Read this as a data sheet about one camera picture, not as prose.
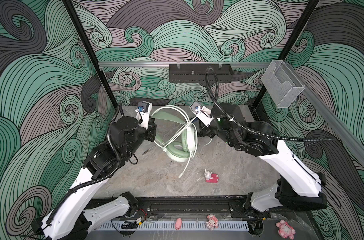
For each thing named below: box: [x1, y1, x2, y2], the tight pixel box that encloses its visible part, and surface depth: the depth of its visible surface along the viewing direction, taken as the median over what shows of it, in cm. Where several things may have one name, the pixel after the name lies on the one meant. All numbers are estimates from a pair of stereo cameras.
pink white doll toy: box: [206, 214, 219, 231], surface depth 69 cm
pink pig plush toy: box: [275, 219, 296, 240], surface depth 67 cm
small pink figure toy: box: [174, 217, 183, 231], surface depth 70 cm
